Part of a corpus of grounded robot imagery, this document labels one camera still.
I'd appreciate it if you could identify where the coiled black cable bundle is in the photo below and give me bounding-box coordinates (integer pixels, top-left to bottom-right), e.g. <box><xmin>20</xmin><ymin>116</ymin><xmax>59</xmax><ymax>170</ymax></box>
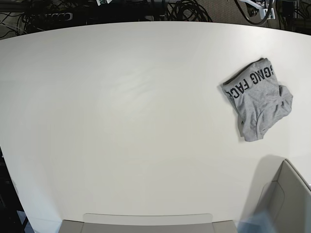
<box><xmin>167</xmin><ymin>0</ymin><xmax>213</xmax><ymax>22</ymax></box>

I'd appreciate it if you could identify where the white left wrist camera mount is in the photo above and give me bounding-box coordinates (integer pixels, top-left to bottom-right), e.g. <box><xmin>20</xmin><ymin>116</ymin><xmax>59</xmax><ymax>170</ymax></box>
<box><xmin>240</xmin><ymin>0</ymin><xmax>276</xmax><ymax>19</ymax></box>

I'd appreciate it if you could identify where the grey T-shirt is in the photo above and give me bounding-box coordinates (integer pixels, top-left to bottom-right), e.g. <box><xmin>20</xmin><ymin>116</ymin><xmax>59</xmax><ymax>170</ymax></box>
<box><xmin>221</xmin><ymin>58</ymin><xmax>293</xmax><ymax>142</ymax></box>

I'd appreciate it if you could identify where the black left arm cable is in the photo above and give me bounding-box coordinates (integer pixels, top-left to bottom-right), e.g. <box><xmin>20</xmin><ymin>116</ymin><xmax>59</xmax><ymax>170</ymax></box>
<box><xmin>233</xmin><ymin>0</ymin><xmax>274</xmax><ymax>26</ymax></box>

